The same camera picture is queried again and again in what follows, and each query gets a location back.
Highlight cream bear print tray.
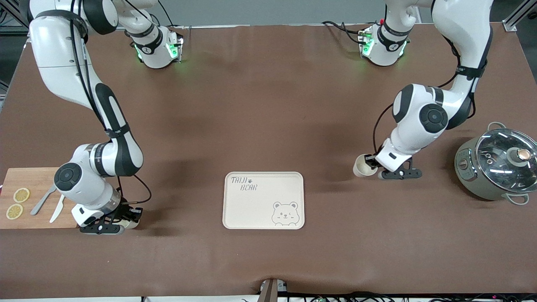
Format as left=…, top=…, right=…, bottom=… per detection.
left=222, top=172, right=305, bottom=230

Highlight white plastic knife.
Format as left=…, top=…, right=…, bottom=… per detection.
left=50, top=194, right=66, bottom=223

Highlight grey plastic knife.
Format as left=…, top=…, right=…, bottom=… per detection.
left=30, top=185, right=57, bottom=216

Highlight bamboo cutting board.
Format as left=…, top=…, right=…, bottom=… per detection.
left=0, top=167, right=82, bottom=229

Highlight grey electric cooking pot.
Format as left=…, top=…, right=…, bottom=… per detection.
left=454, top=122, right=537, bottom=206

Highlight glass pot lid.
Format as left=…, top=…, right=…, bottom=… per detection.
left=475, top=128, right=537, bottom=194

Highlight brown table cover mat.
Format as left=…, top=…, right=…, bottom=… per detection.
left=0, top=23, right=537, bottom=300

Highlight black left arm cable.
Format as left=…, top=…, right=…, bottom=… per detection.
left=372, top=25, right=489, bottom=156

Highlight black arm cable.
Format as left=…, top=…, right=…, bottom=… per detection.
left=372, top=25, right=489, bottom=156
left=69, top=0, right=152, bottom=207

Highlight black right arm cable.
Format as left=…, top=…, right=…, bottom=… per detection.
left=69, top=0, right=152, bottom=207

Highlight black base power cable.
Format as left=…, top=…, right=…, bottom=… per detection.
left=322, top=20, right=366, bottom=45

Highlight aluminium frame profile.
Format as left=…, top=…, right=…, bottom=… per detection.
left=0, top=0, right=32, bottom=38
left=503, top=0, right=537, bottom=32

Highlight black thin base cable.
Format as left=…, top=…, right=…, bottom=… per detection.
left=157, top=0, right=177, bottom=29

